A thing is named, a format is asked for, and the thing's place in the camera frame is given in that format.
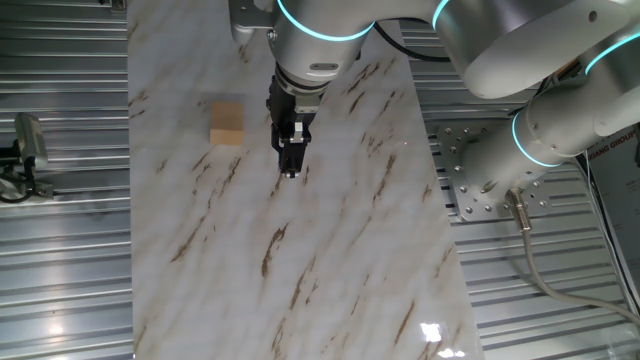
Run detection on brown wooden board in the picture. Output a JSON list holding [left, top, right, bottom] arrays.
[[549, 58, 584, 86]]

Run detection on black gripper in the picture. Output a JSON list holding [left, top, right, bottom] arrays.
[[265, 74, 321, 179]]

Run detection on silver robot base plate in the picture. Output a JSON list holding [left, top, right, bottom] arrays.
[[435, 122, 552, 222]]

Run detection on black exterior camera cable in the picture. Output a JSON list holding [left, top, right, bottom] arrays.
[[0, 142, 37, 204]]

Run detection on grey exterior camera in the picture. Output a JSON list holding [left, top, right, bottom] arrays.
[[13, 112, 50, 170]]

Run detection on small wooden block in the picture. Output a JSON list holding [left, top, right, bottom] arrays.
[[209, 101, 246, 147]]

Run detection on metal camera mount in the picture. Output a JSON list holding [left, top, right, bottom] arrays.
[[0, 169, 55, 202]]

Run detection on marble pattern mat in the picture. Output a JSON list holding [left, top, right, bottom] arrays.
[[126, 0, 485, 360]]

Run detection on thick black gripper cable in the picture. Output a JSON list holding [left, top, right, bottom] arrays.
[[372, 20, 451, 64]]

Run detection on printed poster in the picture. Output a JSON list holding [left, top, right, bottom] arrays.
[[582, 124, 640, 321]]

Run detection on grey base cable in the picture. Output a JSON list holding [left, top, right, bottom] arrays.
[[503, 187, 640, 329]]

